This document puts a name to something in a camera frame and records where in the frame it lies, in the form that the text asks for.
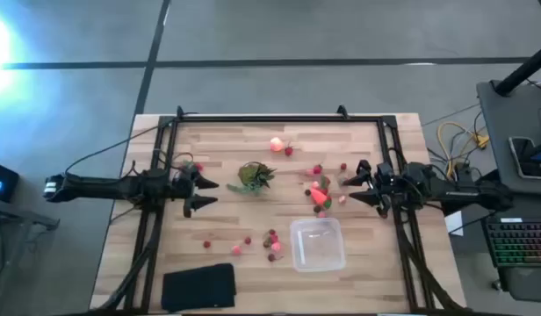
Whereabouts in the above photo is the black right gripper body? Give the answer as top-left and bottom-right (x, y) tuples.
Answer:
(369, 161), (412, 219)

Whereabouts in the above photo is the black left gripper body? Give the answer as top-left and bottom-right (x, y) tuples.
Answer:
(170, 162), (200, 219)

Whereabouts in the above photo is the orange toy carrot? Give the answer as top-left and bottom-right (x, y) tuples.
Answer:
(308, 187), (329, 206)

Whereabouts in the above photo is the clear plastic tupperware container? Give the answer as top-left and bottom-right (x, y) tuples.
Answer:
(290, 217), (347, 274)

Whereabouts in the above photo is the small potted succulent plant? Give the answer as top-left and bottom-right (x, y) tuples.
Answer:
(226, 161), (278, 197)

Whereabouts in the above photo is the white paper sheet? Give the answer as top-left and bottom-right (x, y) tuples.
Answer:
(444, 210), (465, 238)

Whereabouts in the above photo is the black folded cloth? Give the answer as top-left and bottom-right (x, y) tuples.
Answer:
(160, 262), (238, 313)

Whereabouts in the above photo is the grey side desk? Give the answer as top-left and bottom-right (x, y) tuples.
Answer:
(475, 80), (541, 197)

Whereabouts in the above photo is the black smartphone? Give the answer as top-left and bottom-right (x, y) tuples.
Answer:
(509, 136), (541, 180)

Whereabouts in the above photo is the backlit RGB keyboard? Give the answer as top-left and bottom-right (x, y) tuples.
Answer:
(481, 217), (541, 269)

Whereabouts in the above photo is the grey metal side stand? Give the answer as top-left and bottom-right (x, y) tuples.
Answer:
(0, 197), (61, 316)

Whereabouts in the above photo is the dark office chair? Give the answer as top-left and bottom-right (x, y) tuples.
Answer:
(489, 265), (541, 305)

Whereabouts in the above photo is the black pole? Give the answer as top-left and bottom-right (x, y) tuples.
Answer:
(493, 39), (541, 97)

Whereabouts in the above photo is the black box with blue light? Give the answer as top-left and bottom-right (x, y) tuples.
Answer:
(0, 160), (20, 204)

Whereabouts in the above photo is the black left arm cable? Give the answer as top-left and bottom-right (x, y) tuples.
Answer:
(63, 111), (199, 176)

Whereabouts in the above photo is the yellow cable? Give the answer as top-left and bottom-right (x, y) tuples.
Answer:
(436, 121), (491, 173)

